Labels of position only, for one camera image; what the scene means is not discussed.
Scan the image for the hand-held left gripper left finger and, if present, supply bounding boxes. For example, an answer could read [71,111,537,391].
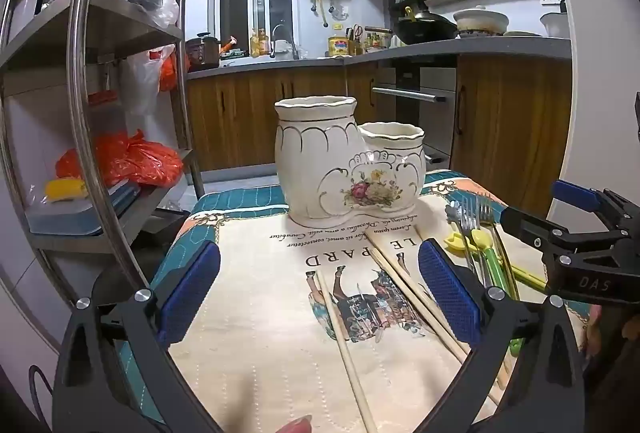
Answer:
[52,240,222,433]

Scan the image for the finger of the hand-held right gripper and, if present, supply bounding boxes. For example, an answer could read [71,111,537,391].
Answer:
[552,179,640,234]
[500,205,627,264]

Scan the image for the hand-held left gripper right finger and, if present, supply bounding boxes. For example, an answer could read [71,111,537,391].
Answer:
[417,238,587,433]

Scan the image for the yellow green plastic utensil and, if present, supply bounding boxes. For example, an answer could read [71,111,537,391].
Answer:
[470,229,525,359]

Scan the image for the white floral ceramic utensil holder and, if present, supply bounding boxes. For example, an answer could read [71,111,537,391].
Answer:
[274,96,427,228]

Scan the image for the person's left hand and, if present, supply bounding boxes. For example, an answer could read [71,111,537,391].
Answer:
[274,414,313,433]

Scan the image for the printed tablecloth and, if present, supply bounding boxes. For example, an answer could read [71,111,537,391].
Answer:
[150,169,591,433]

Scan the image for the large orange plastic bag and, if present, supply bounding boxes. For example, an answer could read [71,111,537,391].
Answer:
[55,130,185,188]

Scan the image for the stacked flat trays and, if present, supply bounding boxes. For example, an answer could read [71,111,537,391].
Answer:
[25,183,142,236]

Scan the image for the stainless built-in oven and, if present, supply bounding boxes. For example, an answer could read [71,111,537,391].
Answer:
[372,63,457,168]

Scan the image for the yellow item on shelf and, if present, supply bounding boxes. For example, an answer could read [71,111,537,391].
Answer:
[45,178,87,202]

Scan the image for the grey kitchen countertop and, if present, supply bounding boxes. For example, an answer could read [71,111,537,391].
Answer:
[186,37,573,81]

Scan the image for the white basin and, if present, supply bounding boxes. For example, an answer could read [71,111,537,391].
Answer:
[540,12,571,38]

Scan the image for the wooden lower cabinets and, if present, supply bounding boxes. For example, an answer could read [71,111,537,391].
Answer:
[185,55,573,219]

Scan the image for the white casserole pot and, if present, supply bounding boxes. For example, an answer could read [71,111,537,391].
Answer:
[453,6,510,37]

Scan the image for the red lid plastic container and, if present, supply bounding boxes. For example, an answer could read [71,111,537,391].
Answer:
[87,90,126,134]

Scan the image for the white hanging plastic bag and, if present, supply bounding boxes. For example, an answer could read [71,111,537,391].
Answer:
[120,45,173,114]

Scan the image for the small hanging orange bag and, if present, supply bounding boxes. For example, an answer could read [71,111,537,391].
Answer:
[159,45,178,92]

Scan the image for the black wok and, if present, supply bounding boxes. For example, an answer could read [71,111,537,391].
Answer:
[391,7,458,45]

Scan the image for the dark red pressure cooker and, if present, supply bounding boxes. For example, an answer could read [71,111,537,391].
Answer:
[186,32,221,72]

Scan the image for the metal shelf rack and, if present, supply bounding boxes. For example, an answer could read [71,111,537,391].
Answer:
[0,0,206,314]

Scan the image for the metal kitchen faucet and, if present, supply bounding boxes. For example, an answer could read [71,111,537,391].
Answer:
[270,24,300,60]

